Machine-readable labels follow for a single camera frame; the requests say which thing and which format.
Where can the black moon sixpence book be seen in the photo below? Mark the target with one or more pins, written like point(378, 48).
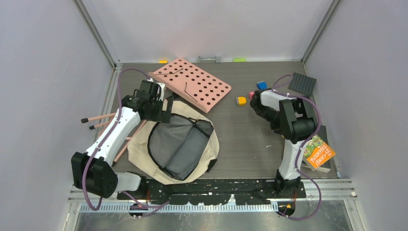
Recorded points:
point(322, 133)

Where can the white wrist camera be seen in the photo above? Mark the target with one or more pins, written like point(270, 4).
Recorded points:
point(160, 91)
point(271, 99)

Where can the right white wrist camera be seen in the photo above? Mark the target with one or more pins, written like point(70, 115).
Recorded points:
point(271, 99)

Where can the pink eraser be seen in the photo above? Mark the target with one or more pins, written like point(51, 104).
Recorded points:
point(250, 95)

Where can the orange treehouse book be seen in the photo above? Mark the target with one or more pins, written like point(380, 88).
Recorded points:
point(317, 152)

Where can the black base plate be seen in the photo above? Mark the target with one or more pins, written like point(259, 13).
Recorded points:
point(213, 192)

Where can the pink music stand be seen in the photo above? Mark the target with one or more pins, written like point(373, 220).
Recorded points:
point(200, 88)

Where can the green tape piece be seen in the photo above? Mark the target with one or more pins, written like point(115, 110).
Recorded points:
point(237, 60)

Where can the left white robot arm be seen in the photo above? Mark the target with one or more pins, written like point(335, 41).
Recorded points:
point(92, 170)

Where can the cream canvas backpack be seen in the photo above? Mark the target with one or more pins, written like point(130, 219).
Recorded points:
point(177, 152)

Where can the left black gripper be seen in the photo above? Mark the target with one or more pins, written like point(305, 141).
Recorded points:
point(163, 116)

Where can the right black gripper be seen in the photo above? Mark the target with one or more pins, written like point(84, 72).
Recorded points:
point(276, 126)

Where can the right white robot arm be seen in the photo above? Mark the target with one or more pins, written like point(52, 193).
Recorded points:
point(294, 118)

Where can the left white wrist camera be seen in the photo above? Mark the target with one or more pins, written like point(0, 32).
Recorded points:
point(160, 91)

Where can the yellow eraser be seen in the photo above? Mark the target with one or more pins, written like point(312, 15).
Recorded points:
point(240, 101)

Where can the dark grey studded plate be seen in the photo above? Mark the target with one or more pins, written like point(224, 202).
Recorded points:
point(302, 84)

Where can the metal wall bracket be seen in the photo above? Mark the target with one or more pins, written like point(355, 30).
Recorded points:
point(216, 59)

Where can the blue eraser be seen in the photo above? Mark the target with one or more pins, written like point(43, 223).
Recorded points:
point(261, 85)

